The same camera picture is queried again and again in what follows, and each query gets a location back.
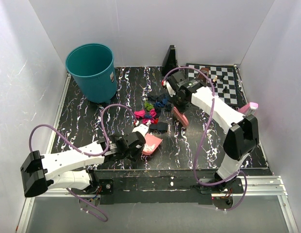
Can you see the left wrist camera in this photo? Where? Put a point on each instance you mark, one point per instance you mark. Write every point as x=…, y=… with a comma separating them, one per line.
x=141, y=128

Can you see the pink hand brush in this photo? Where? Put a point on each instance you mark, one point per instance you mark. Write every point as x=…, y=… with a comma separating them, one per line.
x=181, y=117

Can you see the green paper scrap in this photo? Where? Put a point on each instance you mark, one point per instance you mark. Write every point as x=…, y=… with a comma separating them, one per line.
x=148, y=106

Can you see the aluminium rail frame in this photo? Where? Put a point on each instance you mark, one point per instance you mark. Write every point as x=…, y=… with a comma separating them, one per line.
x=264, y=209

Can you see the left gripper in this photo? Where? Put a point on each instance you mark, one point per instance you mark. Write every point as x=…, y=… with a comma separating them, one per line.
x=134, y=157

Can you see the brown wooden metronome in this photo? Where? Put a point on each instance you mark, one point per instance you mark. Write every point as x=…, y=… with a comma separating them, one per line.
x=205, y=72

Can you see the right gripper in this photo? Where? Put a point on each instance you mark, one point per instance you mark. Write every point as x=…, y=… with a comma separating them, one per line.
x=182, y=108

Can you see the pink metronome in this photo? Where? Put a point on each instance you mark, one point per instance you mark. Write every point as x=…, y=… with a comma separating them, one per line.
x=249, y=109

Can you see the black metronome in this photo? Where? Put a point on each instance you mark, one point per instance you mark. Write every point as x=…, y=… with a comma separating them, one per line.
x=170, y=60

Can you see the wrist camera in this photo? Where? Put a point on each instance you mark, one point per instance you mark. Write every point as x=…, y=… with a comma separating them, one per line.
x=168, y=87
x=141, y=128

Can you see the teal plastic waste bin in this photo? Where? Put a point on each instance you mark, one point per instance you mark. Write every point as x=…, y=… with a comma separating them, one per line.
x=92, y=68

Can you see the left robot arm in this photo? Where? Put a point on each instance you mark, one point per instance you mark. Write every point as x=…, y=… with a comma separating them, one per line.
x=41, y=172

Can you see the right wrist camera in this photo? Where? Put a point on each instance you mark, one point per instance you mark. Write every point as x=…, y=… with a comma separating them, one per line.
x=168, y=87

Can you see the black white chessboard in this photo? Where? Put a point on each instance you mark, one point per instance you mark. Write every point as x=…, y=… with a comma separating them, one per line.
x=230, y=98

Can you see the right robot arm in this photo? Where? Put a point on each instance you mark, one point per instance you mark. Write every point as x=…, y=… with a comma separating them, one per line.
x=242, y=134

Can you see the pink dustpan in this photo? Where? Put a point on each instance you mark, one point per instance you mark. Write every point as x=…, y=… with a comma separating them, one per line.
x=150, y=140

